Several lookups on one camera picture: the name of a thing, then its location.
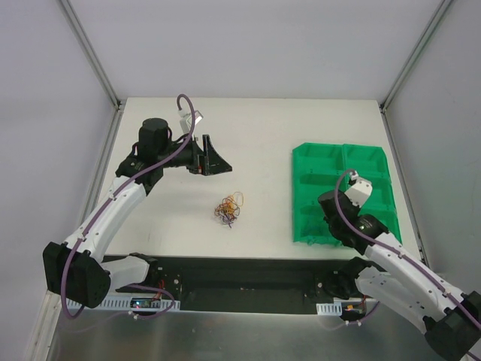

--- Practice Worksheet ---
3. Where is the left aluminium frame post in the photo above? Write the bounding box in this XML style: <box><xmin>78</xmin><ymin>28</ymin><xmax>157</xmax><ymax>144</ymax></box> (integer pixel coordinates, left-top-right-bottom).
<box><xmin>56</xmin><ymin>0</ymin><xmax>122</xmax><ymax>109</ymax></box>

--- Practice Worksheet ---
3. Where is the green compartment tray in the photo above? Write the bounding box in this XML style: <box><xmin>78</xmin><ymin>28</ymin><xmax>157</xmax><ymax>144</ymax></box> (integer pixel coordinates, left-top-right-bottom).
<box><xmin>292</xmin><ymin>143</ymin><xmax>402</xmax><ymax>247</ymax></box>

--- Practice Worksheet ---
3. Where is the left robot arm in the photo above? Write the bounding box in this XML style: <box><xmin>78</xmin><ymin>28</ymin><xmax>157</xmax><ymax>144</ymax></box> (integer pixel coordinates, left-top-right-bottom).
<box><xmin>43</xmin><ymin>118</ymin><xmax>232</xmax><ymax>308</ymax></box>

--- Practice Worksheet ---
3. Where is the aluminium front rail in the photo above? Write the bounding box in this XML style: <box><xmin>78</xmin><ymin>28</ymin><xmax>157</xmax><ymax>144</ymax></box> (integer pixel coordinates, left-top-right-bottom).
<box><xmin>47</xmin><ymin>293</ymin><xmax>407</xmax><ymax>315</ymax></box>

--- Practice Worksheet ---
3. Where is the right aluminium frame post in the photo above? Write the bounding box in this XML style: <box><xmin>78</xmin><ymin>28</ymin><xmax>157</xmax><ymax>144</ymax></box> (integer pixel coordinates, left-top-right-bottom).
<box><xmin>380</xmin><ymin>0</ymin><xmax>456</xmax><ymax>114</ymax></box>

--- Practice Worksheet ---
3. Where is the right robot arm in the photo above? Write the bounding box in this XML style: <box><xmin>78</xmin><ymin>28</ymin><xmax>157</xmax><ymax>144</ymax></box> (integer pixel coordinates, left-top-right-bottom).
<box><xmin>318</xmin><ymin>190</ymin><xmax>480</xmax><ymax>360</ymax></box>

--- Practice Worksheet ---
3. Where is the aluminium frame post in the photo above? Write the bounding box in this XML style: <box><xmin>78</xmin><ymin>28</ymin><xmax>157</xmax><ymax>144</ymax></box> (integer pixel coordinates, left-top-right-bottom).
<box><xmin>56</xmin><ymin>0</ymin><xmax>122</xmax><ymax>109</ymax></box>
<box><xmin>380</xmin><ymin>0</ymin><xmax>456</xmax><ymax>114</ymax></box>

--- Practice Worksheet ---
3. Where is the multicolour wire bundle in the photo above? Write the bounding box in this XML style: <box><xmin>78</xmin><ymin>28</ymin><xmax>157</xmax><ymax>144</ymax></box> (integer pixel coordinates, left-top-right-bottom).
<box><xmin>213</xmin><ymin>191</ymin><xmax>247</xmax><ymax>229</ymax></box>

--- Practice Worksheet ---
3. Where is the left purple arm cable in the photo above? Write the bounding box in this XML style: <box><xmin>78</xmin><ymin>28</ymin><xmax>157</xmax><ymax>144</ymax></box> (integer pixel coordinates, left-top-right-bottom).
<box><xmin>59</xmin><ymin>93</ymin><xmax>196</xmax><ymax>320</ymax></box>

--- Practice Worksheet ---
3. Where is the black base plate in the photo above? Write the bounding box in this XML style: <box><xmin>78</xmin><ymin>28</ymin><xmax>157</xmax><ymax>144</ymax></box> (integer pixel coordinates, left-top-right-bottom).
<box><xmin>104</xmin><ymin>253</ymin><xmax>384</xmax><ymax>313</ymax></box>

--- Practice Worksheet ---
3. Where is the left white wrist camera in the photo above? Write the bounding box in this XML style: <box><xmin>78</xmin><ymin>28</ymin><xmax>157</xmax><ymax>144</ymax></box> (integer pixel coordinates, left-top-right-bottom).
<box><xmin>178</xmin><ymin>110</ymin><xmax>204</xmax><ymax>134</ymax></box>

